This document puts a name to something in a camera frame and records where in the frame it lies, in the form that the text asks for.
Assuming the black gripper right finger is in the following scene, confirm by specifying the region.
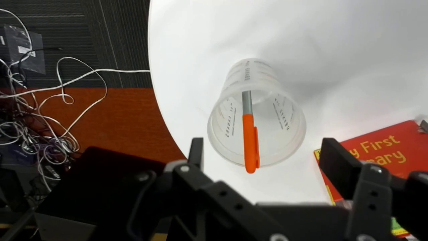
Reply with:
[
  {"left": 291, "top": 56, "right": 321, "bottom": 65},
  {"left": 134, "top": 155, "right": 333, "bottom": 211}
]
[{"left": 319, "top": 137, "right": 428, "bottom": 241}]

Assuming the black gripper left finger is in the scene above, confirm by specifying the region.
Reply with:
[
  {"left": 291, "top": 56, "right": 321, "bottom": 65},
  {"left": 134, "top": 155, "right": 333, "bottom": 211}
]
[{"left": 126, "top": 137, "right": 289, "bottom": 241}]

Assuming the orange and grey marker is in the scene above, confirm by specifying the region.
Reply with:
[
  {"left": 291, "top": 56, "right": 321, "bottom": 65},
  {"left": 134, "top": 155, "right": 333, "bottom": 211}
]
[{"left": 241, "top": 90, "right": 261, "bottom": 176}]

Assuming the clear plastic measuring cup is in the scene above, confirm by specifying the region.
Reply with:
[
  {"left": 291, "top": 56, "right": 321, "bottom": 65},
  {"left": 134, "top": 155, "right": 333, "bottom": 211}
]
[{"left": 206, "top": 58, "right": 309, "bottom": 171}]

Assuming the black box on floor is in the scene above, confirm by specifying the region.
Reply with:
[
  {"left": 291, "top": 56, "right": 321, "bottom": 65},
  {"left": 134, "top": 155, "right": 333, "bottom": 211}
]
[{"left": 0, "top": 25, "right": 47, "bottom": 78}]

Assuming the tangle of white cables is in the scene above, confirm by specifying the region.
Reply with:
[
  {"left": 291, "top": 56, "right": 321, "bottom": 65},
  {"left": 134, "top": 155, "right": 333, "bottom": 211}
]
[{"left": 0, "top": 7, "right": 151, "bottom": 192}]

